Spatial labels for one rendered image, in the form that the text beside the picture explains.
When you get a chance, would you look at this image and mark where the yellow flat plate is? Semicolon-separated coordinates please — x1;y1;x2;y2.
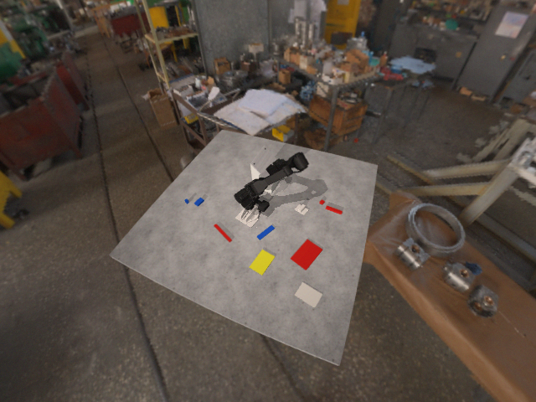
250;250;275;276

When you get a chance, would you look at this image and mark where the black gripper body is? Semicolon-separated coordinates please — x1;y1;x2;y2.
249;196;270;212

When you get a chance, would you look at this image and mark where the red rectangular bar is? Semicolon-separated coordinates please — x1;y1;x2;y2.
325;206;343;214
214;224;231;242

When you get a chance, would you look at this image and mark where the red flat rectangular plate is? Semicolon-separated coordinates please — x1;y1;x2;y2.
291;240;322;271

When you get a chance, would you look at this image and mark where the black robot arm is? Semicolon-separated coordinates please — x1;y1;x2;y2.
234;152;310;210

